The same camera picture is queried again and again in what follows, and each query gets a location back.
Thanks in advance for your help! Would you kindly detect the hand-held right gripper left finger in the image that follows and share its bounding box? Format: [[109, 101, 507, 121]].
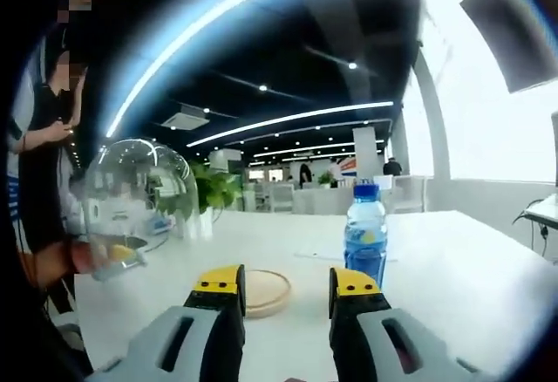
[[86, 263, 248, 382]]

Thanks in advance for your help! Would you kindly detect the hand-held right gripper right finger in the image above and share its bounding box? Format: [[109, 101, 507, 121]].
[[329, 267, 486, 382]]

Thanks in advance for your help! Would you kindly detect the clear glass dome cover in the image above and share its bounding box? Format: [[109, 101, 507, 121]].
[[81, 137, 201, 283]]

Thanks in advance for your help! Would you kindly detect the blue Mizone drink bottle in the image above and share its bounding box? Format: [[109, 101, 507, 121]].
[[344, 178, 389, 290]]

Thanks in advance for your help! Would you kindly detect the round wooden base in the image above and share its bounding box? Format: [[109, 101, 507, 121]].
[[243, 268, 292, 320]]

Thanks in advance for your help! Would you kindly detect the person's left hand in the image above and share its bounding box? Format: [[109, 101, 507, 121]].
[[71, 240, 112, 275]]

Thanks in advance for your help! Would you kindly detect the white plant pot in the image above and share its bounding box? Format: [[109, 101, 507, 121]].
[[199, 205, 226, 238]]

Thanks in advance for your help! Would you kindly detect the green leafy plant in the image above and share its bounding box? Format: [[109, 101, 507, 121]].
[[160, 161, 243, 222]]

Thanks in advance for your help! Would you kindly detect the ceiling air conditioner unit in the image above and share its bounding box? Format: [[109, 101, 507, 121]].
[[160, 101, 211, 131]]

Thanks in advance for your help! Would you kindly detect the hanging rectangular panel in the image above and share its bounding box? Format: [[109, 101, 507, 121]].
[[459, 0, 558, 94]]

